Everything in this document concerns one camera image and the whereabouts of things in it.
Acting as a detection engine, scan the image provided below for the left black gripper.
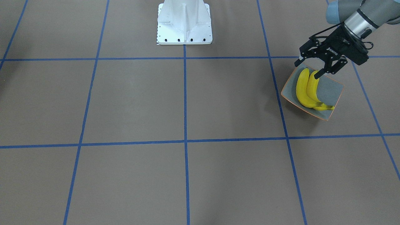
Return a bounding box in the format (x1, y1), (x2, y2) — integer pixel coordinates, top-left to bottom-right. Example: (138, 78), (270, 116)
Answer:
(294, 24), (369, 79)

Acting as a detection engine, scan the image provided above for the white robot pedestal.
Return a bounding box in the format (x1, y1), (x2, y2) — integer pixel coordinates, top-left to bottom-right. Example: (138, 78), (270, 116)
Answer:
(156, 0), (213, 45)

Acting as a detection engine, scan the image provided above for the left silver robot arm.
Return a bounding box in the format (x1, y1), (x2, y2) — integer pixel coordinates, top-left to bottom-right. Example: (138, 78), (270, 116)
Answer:
(294, 0), (400, 79)

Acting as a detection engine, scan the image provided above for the brown paper table cover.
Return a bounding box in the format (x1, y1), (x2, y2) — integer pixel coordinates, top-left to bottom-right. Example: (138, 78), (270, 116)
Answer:
(1, 0), (399, 225)

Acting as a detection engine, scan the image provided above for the yellow banana top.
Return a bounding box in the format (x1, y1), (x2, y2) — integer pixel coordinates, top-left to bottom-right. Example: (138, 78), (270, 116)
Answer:
(306, 70), (335, 111)

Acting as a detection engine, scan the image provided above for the grey square plate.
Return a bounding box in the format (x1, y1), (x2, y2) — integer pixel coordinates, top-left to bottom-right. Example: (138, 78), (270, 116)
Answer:
(281, 63), (344, 121)

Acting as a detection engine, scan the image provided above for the yellow banana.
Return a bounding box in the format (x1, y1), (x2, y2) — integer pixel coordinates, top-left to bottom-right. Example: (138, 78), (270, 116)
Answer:
(306, 70), (335, 111)
(296, 68), (323, 108)

